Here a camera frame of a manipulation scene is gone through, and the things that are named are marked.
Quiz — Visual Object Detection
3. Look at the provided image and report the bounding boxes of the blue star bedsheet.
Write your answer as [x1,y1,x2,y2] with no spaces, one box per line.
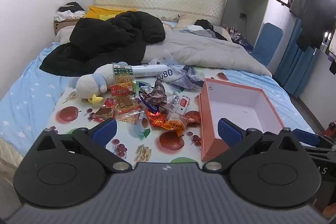
[0,42,317,159]

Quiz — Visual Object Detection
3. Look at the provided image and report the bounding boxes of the clear packet red print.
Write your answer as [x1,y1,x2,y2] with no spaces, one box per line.
[115,109,146,124]

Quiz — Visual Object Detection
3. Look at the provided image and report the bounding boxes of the food printed mat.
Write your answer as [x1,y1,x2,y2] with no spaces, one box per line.
[46,64,238,165]

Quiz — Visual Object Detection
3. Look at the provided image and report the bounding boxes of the black jacket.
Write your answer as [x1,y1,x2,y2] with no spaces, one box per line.
[39,11,166,77]

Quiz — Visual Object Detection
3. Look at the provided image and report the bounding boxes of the white plush duck toy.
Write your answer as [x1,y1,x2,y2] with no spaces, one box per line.
[76,65,116,105]

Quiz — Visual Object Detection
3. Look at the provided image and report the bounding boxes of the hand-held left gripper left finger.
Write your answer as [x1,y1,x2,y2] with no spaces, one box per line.
[34,118,132,172]

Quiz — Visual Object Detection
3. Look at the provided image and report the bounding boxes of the orange cardboard box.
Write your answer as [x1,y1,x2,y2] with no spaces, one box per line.
[197,78,285,162]

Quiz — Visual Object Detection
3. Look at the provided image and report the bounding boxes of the dark red snack packet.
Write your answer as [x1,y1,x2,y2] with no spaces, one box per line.
[183,111,202,125]

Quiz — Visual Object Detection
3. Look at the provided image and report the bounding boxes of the brown red snack packet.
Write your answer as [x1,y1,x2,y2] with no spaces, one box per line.
[93,105,116,123]

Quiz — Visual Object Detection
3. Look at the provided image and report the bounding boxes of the small bedside items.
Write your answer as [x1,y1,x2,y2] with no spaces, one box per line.
[225,26,253,51]

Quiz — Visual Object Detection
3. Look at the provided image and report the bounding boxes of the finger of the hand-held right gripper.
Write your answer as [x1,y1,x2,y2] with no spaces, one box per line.
[292,128,336,159]

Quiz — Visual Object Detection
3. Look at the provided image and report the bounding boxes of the crumpled white blue plastic bag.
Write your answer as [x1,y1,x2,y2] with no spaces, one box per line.
[149,49,206,91]

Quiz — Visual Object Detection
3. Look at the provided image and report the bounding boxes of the red suitcase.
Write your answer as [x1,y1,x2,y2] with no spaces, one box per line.
[324,121,336,138]

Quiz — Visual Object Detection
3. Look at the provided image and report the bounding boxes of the grey duvet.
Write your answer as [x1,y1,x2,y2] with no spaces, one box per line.
[142,27,273,78]

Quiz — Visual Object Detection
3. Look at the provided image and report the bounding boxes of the checkered blue white cloth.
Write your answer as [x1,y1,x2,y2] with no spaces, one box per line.
[180,25,229,41]

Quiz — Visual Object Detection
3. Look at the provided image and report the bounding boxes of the red label clear snack packet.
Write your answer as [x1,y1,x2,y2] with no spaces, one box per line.
[110,83,135,97]

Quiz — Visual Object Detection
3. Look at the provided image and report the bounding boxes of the blue curtain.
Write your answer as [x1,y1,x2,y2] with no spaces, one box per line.
[274,17,320,98]

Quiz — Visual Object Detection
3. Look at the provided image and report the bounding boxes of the pile of folded clothes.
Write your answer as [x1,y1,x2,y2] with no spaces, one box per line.
[54,2,87,22]

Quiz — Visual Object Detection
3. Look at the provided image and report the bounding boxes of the pink pillow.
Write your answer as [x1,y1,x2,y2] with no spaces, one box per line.
[177,14,200,29]

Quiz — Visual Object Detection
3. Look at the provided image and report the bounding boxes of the white snack packet red label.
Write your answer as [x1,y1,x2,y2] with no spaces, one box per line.
[160,94,191,120]

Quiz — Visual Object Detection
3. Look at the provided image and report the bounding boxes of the dark blue snack packet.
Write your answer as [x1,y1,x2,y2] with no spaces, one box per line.
[139,84,161,113]

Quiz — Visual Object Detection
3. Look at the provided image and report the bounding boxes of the yellow pillow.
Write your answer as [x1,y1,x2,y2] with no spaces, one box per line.
[87,6,138,21]

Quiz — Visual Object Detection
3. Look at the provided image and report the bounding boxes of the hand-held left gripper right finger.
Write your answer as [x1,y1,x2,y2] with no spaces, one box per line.
[203,118,302,172]

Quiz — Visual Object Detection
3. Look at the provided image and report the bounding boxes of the beige pillow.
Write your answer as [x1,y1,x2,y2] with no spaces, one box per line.
[57,25,77,44]

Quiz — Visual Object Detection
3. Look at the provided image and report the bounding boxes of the dark garment on bed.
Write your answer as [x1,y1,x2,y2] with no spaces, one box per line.
[194,19,219,31]

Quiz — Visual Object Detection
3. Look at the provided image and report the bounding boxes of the silver brown snack packet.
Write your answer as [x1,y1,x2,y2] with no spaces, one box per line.
[146,79,169,107]

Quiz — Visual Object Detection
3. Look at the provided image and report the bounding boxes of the green label snack packet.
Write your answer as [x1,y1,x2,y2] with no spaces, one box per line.
[112,63,137,96]

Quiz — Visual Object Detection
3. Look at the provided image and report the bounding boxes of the hanging dark coat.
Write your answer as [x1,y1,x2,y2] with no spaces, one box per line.
[296,0,334,52]

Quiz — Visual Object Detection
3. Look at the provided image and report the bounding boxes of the clear packet brown snack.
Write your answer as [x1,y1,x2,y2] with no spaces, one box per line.
[115,95,140,110]

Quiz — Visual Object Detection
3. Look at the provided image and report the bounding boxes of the small red snack packet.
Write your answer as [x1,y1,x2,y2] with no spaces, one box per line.
[104,97,119,109]

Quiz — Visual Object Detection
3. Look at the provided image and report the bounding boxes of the blue chair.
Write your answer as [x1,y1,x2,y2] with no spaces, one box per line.
[253,22,284,67]

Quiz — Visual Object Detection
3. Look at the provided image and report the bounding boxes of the white cylinder bottle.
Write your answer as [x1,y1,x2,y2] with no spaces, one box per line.
[133,64,169,78]

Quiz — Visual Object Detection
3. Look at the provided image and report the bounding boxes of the orange snack packet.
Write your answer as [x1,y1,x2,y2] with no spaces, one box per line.
[161,120,190,133]

